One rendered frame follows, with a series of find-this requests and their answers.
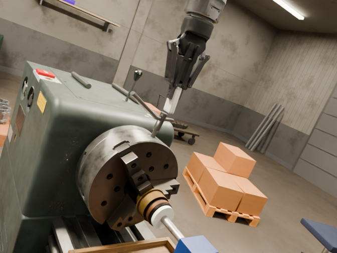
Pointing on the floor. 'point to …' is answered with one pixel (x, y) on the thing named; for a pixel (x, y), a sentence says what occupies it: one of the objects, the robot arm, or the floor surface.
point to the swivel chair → (322, 234)
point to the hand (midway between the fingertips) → (172, 99)
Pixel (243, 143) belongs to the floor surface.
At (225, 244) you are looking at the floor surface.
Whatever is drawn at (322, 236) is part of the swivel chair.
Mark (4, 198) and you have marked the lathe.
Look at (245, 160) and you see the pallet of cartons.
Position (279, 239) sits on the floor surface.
